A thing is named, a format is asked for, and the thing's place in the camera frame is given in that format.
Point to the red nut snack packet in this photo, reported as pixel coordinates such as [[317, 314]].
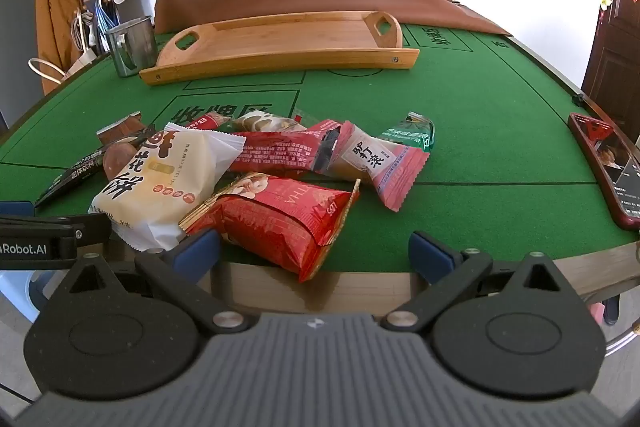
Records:
[[285, 217]]

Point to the black stick drink packet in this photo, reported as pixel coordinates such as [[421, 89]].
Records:
[[80, 172]]

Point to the orange coat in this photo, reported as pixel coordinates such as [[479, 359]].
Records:
[[52, 7]]

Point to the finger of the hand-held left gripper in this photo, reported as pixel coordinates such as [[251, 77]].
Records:
[[92, 227], [15, 208]]

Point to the brown wafer packet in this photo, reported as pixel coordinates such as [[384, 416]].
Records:
[[122, 129]]

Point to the red stick drink packet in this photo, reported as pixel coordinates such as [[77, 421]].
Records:
[[280, 152]]

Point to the light blue plastic stool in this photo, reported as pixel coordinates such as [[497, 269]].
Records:
[[20, 294]]

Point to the stainless steel cup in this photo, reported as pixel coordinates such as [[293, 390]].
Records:
[[131, 49]]

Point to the dark brown door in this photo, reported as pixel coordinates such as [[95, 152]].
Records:
[[617, 52]]

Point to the green snack packet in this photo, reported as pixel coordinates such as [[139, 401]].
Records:
[[412, 132]]

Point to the white flower cake packet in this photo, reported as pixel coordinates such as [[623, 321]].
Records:
[[160, 177]]

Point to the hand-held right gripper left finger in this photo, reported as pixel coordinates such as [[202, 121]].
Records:
[[197, 254]]

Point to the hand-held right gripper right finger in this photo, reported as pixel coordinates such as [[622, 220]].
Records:
[[427, 254]]

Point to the pink and white snack packet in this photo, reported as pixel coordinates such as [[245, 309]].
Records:
[[380, 162]]

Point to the smartphone in red case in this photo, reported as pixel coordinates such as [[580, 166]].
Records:
[[607, 167]]

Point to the small red snack packet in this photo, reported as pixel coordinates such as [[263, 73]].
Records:
[[210, 123]]

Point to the beige snack packet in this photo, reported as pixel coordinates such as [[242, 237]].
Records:
[[262, 122]]

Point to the orange jelly cup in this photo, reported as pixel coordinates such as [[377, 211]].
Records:
[[119, 159]]

